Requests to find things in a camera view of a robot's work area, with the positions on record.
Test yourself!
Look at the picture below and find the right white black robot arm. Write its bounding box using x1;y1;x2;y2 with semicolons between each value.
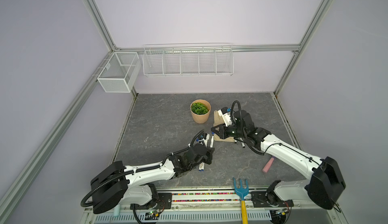
211;107;346;210

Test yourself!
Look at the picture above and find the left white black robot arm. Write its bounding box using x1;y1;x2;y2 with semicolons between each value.
80;144;215;214

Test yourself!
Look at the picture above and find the beige work glove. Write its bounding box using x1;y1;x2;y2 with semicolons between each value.
213;110;234;143

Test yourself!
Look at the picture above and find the beige plant pot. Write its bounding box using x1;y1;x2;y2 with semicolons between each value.
190;99;211;124

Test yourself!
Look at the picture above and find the green artificial plant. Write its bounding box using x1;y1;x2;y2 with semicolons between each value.
191;102;209;115

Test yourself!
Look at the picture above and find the pink chalk block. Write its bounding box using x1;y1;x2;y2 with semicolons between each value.
262;156;275;173

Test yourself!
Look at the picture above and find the small white mesh basket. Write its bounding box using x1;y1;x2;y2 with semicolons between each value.
98;52;141;93

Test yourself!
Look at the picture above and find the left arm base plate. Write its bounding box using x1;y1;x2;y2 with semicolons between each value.
134;193;172;210

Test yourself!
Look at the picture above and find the teal garden fork yellow handle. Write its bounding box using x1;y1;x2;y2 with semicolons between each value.
232;178;249;224

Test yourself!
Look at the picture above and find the long white wire shelf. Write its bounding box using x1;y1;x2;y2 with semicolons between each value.
142;43;234;76

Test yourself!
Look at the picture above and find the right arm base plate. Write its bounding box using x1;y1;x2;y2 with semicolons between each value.
251;191;294;208

